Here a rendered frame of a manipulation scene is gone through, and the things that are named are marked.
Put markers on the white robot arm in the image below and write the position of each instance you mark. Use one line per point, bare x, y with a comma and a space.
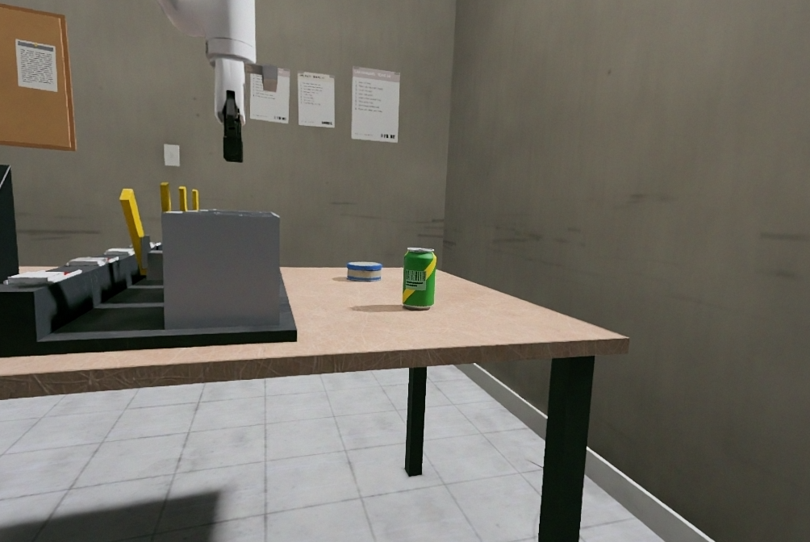
229, 27

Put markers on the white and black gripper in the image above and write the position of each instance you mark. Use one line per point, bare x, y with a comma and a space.
231, 81

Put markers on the round tin with blue-rimmed lid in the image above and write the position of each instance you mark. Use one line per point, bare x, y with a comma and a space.
364, 271

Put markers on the green drink can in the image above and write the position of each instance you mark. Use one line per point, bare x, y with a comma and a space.
419, 273

